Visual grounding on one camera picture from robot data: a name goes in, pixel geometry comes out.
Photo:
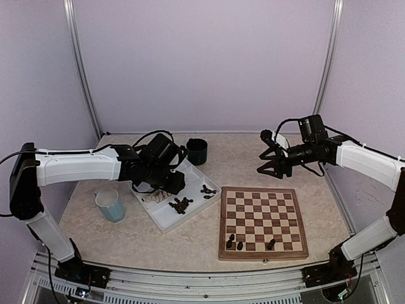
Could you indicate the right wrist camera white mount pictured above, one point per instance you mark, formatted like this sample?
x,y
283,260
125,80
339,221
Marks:
x,y
270,139

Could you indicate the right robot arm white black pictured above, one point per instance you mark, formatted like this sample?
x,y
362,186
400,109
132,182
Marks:
x,y
343,151

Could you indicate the white divided plastic tray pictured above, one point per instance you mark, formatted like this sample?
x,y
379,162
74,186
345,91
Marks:
x,y
168,211

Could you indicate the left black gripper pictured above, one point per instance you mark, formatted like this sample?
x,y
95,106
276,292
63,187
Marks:
x,y
176,188

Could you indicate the left aluminium frame post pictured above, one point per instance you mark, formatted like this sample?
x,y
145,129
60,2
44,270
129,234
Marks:
x,y
80,66

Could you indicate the dark chess piece pair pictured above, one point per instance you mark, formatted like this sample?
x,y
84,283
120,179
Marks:
x,y
207,193

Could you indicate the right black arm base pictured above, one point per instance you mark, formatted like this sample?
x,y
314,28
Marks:
x,y
336,269

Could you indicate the right aluminium frame post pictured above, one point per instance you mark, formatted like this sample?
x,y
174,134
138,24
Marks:
x,y
328,63

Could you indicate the wooden chess board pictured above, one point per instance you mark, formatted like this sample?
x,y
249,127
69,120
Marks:
x,y
256,216

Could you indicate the dark green cup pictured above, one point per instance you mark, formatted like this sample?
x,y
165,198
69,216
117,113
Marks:
x,y
197,151

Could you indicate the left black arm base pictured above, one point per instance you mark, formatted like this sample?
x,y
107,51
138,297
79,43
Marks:
x,y
75,270

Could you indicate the pile of dark chess pieces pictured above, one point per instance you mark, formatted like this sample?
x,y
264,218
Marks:
x,y
180,206

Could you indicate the aluminium frame post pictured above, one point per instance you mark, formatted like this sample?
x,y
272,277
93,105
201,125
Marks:
x,y
328,63
80,66

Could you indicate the light blue cup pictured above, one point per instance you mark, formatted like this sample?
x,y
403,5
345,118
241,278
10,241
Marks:
x,y
109,203

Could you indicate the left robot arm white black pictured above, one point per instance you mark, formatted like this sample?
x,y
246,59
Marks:
x,y
36,168

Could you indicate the pile of white chess pieces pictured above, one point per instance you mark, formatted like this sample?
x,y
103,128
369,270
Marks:
x,y
155,197

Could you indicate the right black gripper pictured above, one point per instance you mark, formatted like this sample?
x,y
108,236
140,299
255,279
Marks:
x,y
280,166

